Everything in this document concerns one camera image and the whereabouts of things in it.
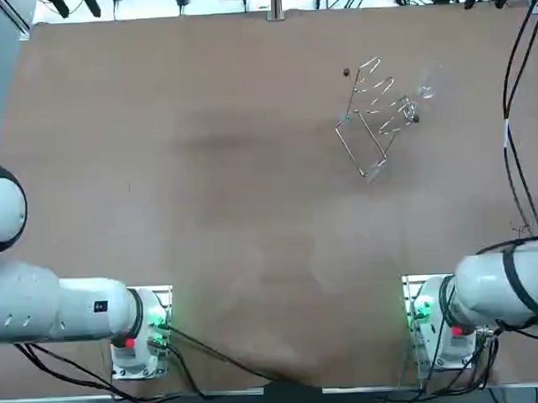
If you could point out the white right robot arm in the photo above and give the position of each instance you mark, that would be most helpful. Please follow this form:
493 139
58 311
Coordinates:
484 282

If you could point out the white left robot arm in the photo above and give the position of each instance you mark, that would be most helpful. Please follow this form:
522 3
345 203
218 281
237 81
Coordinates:
78 310

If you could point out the clear tape patch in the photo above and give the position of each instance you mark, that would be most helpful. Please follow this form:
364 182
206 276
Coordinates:
344 116

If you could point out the clear glass goblet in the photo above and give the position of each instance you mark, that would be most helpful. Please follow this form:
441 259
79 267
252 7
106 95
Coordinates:
426 89

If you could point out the aluminium frame profile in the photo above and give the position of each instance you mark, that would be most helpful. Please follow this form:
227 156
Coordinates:
22 24

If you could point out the aluminium camera post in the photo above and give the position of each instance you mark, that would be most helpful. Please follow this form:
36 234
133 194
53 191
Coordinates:
274 2

